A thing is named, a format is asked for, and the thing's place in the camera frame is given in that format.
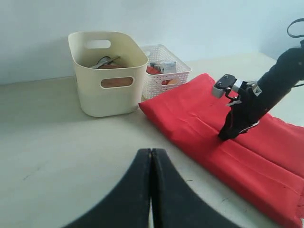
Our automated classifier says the white perforated plastic basket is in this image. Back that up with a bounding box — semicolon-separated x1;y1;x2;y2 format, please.
140;44;192;99

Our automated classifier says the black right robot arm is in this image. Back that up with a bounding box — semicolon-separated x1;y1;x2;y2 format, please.
211;41;304;141

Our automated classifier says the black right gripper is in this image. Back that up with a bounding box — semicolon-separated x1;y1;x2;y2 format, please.
218;82;271;140

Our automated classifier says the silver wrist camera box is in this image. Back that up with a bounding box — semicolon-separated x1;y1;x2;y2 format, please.
211;74;243;98

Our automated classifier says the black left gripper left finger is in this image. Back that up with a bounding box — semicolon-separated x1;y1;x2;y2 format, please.
65;149;152;228

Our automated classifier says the red tablecloth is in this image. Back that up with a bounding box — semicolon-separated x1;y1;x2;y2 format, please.
139;74;304;228

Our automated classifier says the cream plastic tub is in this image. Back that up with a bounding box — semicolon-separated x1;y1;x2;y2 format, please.
68;31;148;117

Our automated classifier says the brown clay plate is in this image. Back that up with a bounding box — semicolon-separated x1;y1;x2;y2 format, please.
98;63;133;88

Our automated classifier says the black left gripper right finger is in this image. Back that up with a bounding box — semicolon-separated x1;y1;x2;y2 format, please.
152;149;239;228

